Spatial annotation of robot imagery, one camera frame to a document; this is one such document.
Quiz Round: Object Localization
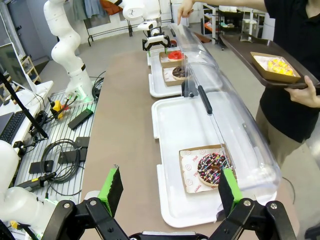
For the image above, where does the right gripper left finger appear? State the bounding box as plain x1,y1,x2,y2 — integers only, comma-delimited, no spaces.
42,166,131,240

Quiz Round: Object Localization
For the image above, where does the person in black shirt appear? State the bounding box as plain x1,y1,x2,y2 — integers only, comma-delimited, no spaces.
254,0,320,171

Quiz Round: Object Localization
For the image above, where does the black yellow enabling handle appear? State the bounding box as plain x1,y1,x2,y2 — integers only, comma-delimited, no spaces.
14,171,57,193

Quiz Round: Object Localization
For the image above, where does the dark brown serving tray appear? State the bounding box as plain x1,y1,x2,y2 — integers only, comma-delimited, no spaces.
219,33,320,96

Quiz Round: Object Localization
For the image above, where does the yellow sprinkled donut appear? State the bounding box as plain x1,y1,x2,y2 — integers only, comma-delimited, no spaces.
266,58,295,77

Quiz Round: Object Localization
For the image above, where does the clear plastic dome lid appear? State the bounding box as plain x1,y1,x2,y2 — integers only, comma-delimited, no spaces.
181,59,283,222
166,23,221,83

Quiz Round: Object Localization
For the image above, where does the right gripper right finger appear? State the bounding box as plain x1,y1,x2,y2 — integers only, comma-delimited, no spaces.
208,168,297,240

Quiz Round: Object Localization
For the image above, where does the white display tray base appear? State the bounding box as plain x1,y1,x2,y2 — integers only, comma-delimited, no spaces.
146,48,191,98
151,96,278,228

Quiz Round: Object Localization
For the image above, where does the red glazed donut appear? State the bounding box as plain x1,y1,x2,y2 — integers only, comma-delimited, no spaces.
167,50,185,63

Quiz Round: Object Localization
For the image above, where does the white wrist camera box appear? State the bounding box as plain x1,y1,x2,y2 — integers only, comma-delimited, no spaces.
137,20,158,31

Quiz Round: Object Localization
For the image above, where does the person's right hand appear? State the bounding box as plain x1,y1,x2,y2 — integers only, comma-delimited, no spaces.
176,0,195,26

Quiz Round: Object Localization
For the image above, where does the small wooden shelf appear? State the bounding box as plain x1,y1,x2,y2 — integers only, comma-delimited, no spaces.
19,56,42,85

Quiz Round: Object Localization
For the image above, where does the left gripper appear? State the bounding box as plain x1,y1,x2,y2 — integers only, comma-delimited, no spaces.
141,34,171,58

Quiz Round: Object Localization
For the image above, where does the white desk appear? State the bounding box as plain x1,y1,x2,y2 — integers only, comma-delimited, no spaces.
0,79,55,148

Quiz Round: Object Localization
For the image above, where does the chocolate colourful sprinkle donut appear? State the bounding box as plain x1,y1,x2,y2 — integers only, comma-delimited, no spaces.
196,152,232,188

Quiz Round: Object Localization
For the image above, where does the black clothes rack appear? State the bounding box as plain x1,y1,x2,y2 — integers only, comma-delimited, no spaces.
83,0,133,47

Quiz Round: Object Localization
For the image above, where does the black coiled cable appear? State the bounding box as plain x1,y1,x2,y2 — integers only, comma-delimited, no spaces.
39,139,84,196

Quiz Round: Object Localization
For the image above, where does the black tripod pole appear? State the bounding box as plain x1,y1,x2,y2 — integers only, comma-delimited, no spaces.
0,72,49,140

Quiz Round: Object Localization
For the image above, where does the chocolate crumb donut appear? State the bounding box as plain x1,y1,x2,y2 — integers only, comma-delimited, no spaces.
171,65,187,81

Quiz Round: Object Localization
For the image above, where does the white shelving unit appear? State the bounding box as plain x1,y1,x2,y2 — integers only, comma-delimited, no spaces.
202,3,276,45

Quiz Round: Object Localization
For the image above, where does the black keyboard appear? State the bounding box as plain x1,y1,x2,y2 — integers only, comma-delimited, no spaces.
0,111,27,145

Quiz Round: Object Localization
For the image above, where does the yellow emergency stop box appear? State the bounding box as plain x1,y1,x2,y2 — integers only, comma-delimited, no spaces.
50,99,65,119

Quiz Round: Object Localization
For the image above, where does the computer monitor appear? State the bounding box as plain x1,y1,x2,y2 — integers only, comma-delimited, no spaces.
0,42,37,95

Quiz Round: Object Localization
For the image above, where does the black power adapter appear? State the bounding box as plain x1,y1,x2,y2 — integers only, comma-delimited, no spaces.
74,136,90,148
58,148,88,165
67,107,95,130
29,159,54,175

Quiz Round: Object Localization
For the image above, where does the aluminium slotted mounting plate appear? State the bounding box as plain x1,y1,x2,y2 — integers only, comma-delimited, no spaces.
13,91,101,201

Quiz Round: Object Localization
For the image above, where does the brown cardboard donut box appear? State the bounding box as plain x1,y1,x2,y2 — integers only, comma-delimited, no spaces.
162,66,188,88
178,144,238,195
159,51,188,69
249,51,302,84

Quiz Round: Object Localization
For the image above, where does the person's left hand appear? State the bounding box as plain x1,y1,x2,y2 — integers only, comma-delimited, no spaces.
287,75,320,108

